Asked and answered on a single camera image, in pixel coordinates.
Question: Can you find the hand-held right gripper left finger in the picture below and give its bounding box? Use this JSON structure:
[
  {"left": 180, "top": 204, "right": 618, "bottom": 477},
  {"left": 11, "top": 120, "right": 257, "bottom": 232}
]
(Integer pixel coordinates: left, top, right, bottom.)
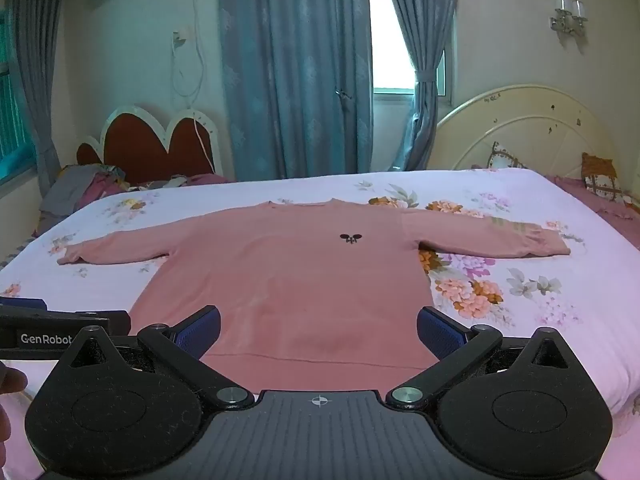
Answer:
[{"left": 57, "top": 305, "right": 256, "bottom": 411}]

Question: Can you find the narrow blue curtain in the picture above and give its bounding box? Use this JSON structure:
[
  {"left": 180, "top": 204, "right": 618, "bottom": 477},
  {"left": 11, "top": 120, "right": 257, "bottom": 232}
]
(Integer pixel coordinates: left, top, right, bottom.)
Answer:
[{"left": 4, "top": 0, "right": 69, "bottom": 197}]

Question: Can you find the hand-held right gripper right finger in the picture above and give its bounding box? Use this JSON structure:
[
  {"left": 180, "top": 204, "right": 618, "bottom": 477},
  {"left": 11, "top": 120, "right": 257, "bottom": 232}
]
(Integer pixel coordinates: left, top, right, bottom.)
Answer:
[{"left": 386, "top": 305, "right": 584, "bottom": 411}]

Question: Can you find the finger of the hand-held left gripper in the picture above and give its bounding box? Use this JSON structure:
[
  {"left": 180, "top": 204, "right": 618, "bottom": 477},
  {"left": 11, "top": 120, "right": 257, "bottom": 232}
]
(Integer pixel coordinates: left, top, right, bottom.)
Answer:
[{"left": 0, "top": 297, "right": 49, "bottom": 311}]

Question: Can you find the bright window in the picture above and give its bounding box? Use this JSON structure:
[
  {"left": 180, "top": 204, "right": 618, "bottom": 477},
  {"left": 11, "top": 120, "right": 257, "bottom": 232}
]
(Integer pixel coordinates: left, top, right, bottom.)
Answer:
[{"left": 367, "top": 0, "right": 447, "bottom": 96}]

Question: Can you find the pink sweatshirt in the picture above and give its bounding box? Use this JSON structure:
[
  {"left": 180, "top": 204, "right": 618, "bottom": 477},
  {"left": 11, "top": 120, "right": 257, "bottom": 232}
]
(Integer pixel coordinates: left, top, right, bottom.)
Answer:
[{"left": 56, "top": 198, "right": 572, "bottom": 394}]

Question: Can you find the red scalloped headboard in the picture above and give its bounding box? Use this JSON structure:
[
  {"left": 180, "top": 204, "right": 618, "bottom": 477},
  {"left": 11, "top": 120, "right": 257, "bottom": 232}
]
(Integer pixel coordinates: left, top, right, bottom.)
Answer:
[{"left": 75, "top": 104, "right": 225, "bottom": 186}]

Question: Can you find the cream round headboard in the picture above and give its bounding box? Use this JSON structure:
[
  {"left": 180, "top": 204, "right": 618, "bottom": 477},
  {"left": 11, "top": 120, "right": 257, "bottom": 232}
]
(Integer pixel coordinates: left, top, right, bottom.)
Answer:
[{"left": 430, "top": 83, "right": 637, "bottom": 197}]

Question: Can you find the person's left hand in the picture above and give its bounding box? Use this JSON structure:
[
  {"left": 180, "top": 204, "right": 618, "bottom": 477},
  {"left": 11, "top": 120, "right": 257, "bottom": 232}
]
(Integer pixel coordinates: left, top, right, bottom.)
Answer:
[{"left": 0, "top": 365, "right": 29, "bottom": 467}]

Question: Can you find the white power cable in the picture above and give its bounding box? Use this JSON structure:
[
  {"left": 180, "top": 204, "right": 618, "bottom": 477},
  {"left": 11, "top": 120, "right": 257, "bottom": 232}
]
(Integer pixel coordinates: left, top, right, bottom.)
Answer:
[{"left": 169, "top": 24, "right": 217, "bottom": 173}]

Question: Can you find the wall sconce lamp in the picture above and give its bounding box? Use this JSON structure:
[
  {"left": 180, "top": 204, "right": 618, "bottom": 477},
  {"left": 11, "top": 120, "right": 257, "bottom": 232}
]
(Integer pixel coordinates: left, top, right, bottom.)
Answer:
[{"left": 548, "top": 0, "right": 590, "bottom": 36}]

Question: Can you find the pile of clothes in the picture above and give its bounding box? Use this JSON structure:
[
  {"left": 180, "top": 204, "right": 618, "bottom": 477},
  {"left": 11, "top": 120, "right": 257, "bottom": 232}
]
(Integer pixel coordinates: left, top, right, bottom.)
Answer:
[{"left": 37, "top": 162, "right": 126, "bottom": 222}]

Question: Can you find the tied blue curtain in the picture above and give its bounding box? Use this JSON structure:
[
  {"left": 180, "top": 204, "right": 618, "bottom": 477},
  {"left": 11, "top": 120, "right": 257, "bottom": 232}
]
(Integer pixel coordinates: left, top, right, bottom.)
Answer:
[{"left": 377, "top": 0, "right": 464, "bottom": 171}]

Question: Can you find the floral bed sheet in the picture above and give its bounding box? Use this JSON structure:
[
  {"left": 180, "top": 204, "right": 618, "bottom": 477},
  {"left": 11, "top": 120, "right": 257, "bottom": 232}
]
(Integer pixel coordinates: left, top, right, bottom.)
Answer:
[{"left": 0, "top": 167, "right": 640, "bottom": 480}]

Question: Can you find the magenta ruffled blanket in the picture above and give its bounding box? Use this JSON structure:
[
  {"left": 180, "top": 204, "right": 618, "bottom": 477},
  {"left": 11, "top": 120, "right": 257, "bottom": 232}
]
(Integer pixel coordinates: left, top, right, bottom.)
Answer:
[{"left": 542, "top": 173, "right": 640, "bottom": 252}]

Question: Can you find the wide blue curtain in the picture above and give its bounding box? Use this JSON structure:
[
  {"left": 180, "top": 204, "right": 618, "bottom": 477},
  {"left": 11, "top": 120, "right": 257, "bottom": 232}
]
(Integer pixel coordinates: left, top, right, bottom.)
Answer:
[{"left": 215, "top": 0, "right": 375, "bottom": 181}]

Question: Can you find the large patterned cushion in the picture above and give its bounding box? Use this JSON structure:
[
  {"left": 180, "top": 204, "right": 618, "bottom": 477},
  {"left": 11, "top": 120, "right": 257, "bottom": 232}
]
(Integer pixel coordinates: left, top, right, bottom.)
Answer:
[{"left": 580, "top": 152, "right": 634, "bottom": 204}]

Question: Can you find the green tinted window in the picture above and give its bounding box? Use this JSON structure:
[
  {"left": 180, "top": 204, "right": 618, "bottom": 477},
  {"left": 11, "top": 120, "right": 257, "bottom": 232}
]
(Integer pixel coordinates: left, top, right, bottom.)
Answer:
[{"left": 0, "top": 10, "right": 39, "bottom": 184}]

